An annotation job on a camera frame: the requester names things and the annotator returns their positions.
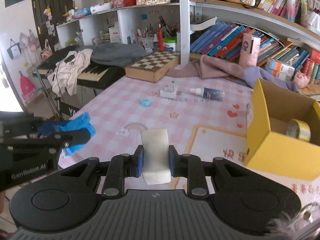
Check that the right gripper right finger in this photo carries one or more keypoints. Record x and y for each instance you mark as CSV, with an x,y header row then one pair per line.
x,y
178,163

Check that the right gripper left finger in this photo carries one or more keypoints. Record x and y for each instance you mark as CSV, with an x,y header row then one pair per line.
x,y
136,163

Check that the white eraser block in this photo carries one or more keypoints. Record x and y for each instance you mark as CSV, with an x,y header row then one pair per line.
x,y
156,166

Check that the navy spray bottle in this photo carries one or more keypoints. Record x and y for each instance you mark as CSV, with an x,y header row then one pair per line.
x,y
208,93

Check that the yellow tape roll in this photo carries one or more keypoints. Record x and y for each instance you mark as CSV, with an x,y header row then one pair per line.
x,y
299,130

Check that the small light blue wrapper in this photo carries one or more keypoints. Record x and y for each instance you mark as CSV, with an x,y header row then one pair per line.
x,y
145,102

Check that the white red power adapter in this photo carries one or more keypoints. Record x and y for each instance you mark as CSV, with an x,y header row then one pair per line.
x,y
171,90

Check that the white shirt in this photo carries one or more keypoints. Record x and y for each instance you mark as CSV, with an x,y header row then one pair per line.
x,y
64,76

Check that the yellow cardboard box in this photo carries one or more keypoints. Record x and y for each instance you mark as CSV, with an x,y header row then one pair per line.
x,y
269,149

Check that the black keyboard piano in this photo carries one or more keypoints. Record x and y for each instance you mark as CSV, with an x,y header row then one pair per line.
x,y
95,76

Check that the wooden chess board box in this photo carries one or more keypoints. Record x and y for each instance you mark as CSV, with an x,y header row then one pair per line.
x,y
153,67

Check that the pink purple cloth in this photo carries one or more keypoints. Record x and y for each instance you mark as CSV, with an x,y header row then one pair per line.
x,y
211,67

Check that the grey cloth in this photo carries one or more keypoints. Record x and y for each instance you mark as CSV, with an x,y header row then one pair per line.
x,y
115,54

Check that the pen holder cup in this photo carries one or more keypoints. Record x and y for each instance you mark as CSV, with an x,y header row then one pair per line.
x,y
146,42

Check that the white green jar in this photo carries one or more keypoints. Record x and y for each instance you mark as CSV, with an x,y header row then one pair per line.
x,y
170,43

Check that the orange blue white box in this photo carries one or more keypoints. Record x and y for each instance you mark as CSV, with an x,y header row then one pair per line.
x,y
280,70

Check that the pink cartoon box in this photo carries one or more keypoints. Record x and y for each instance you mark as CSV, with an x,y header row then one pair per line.
x,y
249,50

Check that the white bookshelf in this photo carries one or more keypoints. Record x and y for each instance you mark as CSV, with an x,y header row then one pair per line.
x,y
132,19

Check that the pink pig toy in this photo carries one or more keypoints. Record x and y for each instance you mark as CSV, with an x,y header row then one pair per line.
x,y
300,79

